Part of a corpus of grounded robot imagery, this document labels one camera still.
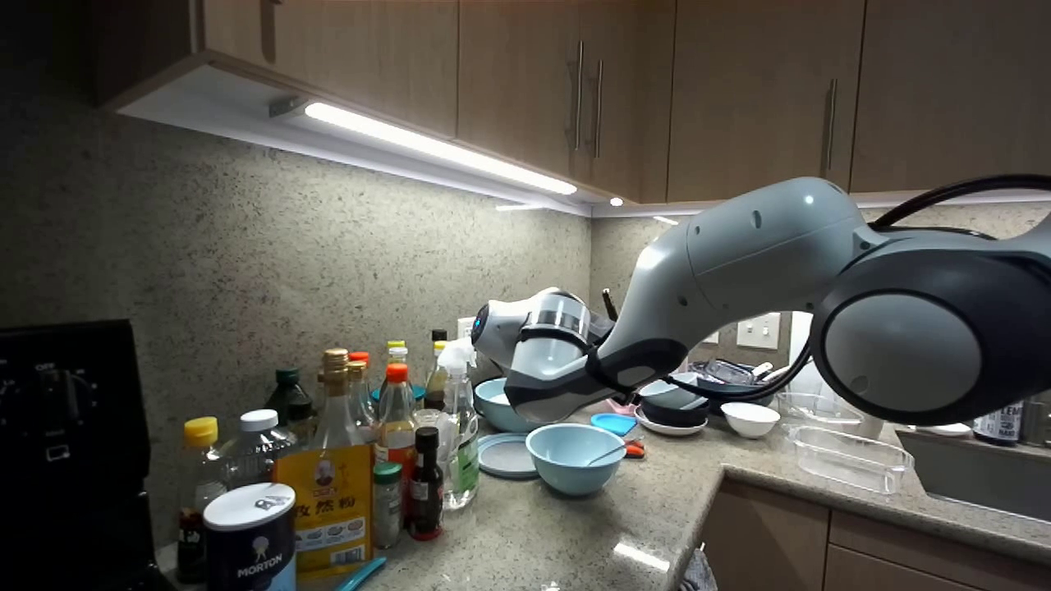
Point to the small white bowl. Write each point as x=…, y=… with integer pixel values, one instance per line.
x=751, y=417

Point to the blue bowl with white contents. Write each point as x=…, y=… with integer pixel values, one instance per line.
x=494, y=405

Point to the blue plate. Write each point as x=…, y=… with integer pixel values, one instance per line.
x=507, y=457

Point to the small blue lid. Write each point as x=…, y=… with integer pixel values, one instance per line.
x=619, y=424

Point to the white salt canister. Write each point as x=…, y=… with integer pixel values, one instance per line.
x=251, y=544

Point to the dark soap dispenser bottle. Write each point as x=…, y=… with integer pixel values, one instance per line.
x=1001, y=424

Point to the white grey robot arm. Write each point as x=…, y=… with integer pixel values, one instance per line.
x=908, y=323

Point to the large dark pan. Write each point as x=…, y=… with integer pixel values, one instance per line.
x=737, y=381

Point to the black appliance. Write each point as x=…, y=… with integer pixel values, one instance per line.
x=75, y=462

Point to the yellow label oil bottle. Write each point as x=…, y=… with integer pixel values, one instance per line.
x=334, y=476

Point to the small dark sauce bottle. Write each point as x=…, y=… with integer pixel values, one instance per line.
x=424, y=486

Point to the white wall outlet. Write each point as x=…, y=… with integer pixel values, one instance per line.
x=761, y=334

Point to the blue bowl near edge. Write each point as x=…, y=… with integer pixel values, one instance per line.
x=561, y=454

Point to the orange cap sauce bottle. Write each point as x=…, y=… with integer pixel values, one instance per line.
x=399, y=428

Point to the yellow cap bottle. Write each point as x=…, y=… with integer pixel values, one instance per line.
x=202, y=441

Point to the clear glass container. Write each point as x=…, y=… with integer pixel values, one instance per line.
x=853, y=462

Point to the white cap clear bottle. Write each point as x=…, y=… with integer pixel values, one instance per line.
x=257, y=447

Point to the under cabinet light strip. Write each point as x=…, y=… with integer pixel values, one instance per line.
x=436, y=150

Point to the white spray bottle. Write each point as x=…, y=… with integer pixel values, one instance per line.
x=466, y=424

